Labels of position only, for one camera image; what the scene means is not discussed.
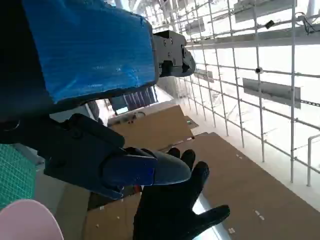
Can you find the brown cardboard panel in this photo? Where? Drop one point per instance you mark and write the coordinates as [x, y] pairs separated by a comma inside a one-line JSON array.
[[160, 125], [250, 195]]

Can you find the white metal grid frame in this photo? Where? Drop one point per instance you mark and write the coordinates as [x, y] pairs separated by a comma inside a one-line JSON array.
[[292, 100]]

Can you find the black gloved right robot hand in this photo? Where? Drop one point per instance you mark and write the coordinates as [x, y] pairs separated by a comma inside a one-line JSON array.
[[165, 212]]

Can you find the green cutting mat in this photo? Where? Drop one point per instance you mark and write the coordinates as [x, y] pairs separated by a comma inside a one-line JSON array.
[[15, 175]]

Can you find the grey hanging panel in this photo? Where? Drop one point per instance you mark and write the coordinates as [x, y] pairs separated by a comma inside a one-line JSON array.
[[272, 91], [262, 11]]

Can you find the pink bowl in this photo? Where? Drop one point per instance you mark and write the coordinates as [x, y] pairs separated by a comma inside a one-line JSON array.
[[25, 222]]

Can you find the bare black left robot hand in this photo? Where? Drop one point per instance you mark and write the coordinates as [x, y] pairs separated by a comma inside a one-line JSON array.
[[95, 57]]

